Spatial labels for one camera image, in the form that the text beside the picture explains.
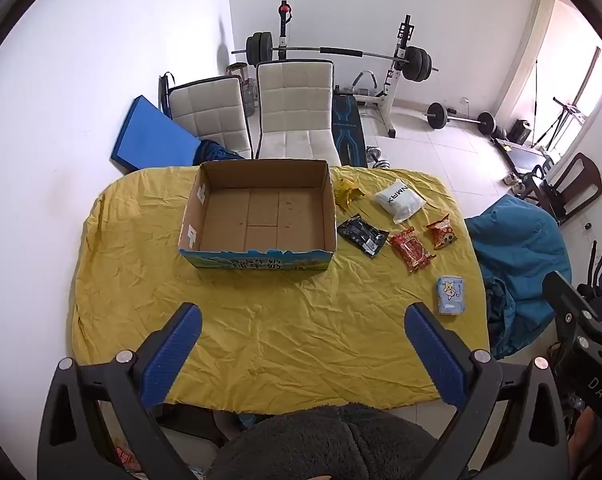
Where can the yellow snack packet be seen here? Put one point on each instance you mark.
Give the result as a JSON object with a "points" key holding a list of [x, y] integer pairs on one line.
{"points": [[346, 192]]}

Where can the yellow tablecloth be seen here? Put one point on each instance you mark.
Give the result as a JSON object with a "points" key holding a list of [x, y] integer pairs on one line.
{"points": [[281, 320]]}

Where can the blue cartoon tissue pack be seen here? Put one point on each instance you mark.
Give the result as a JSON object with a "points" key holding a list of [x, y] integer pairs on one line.
{"points": [[451, 295]]}

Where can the dark wooden chair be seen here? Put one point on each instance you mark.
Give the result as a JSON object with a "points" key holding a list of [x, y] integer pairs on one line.
{"points": [[586, 180]]}

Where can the black snack packet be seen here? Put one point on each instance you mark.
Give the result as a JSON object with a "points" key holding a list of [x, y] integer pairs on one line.
{"points": [[361, 234]]}

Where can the chrome dumbbells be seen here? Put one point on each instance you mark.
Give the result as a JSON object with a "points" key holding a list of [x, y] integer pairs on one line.
{"points": [[381, 162]]}

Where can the red floral snack packet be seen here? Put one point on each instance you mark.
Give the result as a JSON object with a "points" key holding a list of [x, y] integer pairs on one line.
{"points": [[412, 251]]}

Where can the short barbell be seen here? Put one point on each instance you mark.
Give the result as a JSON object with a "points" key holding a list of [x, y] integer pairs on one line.
{"points": [[436, 115]]}

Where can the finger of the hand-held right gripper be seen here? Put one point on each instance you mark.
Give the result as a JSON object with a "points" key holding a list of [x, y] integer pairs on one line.
{"points": [[561, 300]]}

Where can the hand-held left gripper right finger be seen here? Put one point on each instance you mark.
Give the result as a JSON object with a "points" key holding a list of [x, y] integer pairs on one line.
{"points": [[436, 357]]}

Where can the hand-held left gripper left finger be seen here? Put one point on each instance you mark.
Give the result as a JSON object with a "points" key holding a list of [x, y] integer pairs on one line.
{"points": [[173, 352]]}

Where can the clear water jug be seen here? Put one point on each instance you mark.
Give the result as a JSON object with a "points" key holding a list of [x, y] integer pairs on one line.
{"points": [[251, 95]]}

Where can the white padded chair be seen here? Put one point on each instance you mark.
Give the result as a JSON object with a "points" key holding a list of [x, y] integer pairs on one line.
{"points": [[293, 105], [211, 110]]}

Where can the white air pillow packet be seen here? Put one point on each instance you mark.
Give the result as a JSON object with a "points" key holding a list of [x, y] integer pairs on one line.
{"points": [[398, 200]]}

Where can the black weight bench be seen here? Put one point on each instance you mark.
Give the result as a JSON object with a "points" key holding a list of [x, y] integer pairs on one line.
{"points": [[348, 130]]}

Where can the red printed wrapper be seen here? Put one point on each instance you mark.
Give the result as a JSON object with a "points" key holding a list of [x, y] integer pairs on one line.
{"points": [[127, 457]]}

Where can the blue cloth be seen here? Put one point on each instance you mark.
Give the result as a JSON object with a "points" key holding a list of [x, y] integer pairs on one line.
{"points": [[218, 152]]}

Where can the orange snack packet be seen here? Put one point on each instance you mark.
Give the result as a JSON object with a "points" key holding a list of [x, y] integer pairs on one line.
{"points": [[442, 234]]}

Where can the blue folded gym mat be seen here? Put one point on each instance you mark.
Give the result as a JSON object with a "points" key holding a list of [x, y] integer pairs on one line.
{"points": [[151, 140]]}

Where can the long barbell with black plates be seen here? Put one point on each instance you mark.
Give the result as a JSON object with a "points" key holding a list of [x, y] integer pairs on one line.
{"points": [[341, 51]]}

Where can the blue bean bag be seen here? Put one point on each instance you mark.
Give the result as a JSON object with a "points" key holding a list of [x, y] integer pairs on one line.
{"points": [[521, 250]]}

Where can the white bench press rack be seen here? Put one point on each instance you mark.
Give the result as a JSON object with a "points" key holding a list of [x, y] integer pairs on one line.
{"points": [[392, 95]]}

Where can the person's dark fleece clothing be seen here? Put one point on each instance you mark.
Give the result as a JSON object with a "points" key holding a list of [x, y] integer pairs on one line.
{"points": [[321, 445]]}

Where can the cardboard box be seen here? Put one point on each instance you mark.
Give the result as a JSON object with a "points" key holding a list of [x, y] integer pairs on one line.
{"points": [[261, 220]]}

